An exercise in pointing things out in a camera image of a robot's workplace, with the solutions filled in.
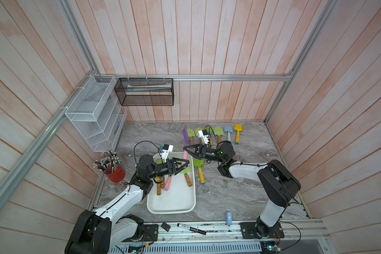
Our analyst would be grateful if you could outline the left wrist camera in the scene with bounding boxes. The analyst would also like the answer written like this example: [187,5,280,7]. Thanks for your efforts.
[160,144,173,160]

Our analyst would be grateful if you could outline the black mesh basket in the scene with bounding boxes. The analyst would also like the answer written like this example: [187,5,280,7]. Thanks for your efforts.
[114,77,175,106]

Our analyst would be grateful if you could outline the bright green yellow-handled shovel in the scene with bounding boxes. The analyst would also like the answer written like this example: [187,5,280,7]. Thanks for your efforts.
[204,125,213,146]

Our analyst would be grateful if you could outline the pink handled purple shovel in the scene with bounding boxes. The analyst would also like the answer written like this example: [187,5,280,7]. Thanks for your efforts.
[183,126,189,160]

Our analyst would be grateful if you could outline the white storage box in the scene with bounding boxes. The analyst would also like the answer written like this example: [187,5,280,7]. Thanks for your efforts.
[147,156,196,214]

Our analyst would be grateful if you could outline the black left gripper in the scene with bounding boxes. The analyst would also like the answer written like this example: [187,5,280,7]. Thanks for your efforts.
[148,158,189,179]

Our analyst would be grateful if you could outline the yellow plastic shovel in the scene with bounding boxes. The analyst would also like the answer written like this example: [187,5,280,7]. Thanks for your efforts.
[234,124,243,145]

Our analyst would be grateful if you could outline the small black block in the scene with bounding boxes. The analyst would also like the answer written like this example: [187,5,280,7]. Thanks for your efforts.
[161,222,171,232]

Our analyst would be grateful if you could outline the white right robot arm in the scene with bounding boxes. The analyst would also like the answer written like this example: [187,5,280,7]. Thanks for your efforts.
[183,141,301,239]

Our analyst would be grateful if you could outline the light blue small bottle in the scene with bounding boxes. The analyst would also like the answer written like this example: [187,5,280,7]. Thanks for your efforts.
[225,211,232,226]

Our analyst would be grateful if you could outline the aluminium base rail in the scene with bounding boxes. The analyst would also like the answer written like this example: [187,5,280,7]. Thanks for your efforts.
[109,219,337,254]

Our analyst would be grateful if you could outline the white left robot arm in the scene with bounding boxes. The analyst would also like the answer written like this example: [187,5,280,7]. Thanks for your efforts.
[65,155,189,254]

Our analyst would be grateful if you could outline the white wire shelf rack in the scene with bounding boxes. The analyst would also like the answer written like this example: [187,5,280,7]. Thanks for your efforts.
[66,75,127,152]

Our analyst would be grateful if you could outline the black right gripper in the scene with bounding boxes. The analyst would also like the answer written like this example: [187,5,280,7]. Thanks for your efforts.
[185,146,226,166]

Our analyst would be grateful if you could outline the black marker pen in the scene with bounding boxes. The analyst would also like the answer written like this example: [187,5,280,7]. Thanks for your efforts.
[177,223,207,235]

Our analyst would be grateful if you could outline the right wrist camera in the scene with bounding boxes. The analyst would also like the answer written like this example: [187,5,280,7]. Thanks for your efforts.
[200,129,208,145]

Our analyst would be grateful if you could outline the light blue shovel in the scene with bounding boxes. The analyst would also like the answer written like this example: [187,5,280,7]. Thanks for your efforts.
[223,125,233,142]

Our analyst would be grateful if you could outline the red pencil cup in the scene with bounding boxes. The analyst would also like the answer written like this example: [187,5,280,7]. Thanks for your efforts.
[93,151,126,183]

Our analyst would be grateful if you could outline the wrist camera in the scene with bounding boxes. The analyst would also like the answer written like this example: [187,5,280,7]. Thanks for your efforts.
[160,144,173,160]
[200,129,208,145]

